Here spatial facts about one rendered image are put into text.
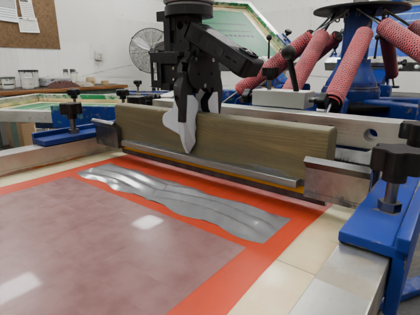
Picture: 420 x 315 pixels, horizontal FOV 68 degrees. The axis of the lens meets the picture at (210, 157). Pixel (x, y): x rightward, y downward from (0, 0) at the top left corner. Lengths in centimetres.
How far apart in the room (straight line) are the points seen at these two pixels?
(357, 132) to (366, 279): 38
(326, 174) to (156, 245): 20
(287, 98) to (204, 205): 37
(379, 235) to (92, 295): 23
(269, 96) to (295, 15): 426
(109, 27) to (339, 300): 496
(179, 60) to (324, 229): 30
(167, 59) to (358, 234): 34
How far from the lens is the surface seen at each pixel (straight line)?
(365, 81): 119
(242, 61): 42
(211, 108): 51
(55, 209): 45
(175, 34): 51
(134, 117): 59
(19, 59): 443
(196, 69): 47
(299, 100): 69
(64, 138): 65
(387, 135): 60
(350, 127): 61
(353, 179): 38
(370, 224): 31
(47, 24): 460
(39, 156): 63
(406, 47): 102
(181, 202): 41
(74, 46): 474
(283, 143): 41
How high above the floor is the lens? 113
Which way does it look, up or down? 16 degrees down
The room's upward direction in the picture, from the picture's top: straight up
